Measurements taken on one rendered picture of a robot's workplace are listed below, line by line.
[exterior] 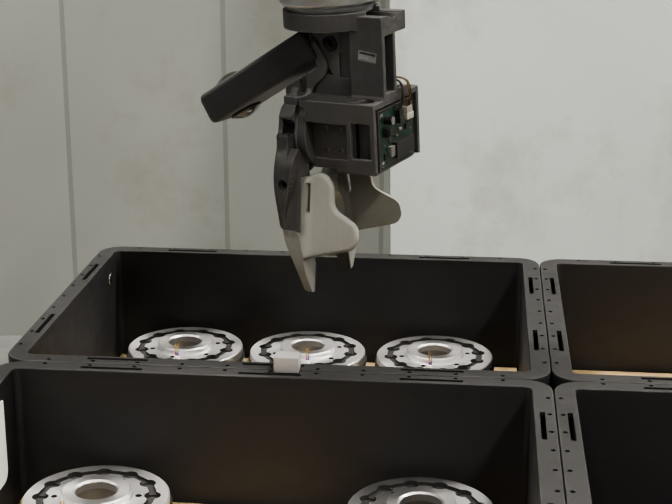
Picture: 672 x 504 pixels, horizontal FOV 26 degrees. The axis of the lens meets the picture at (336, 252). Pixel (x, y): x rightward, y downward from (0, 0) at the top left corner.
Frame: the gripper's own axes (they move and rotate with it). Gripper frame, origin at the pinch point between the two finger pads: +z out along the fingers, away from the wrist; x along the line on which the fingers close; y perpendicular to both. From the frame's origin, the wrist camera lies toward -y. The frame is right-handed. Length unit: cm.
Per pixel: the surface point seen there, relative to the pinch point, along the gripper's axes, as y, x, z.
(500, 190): -68, 188, 55
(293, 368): 3.9, -10.9, 3.9
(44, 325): -19.0, -11.1, 4.1
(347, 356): -4.0, 10.1, 12.6
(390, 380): 10.5, -8.7, 4.6
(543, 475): 25.7, -17.8, 4.3
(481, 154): -72, 188, 47
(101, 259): -25.8, 4.5, 4.6
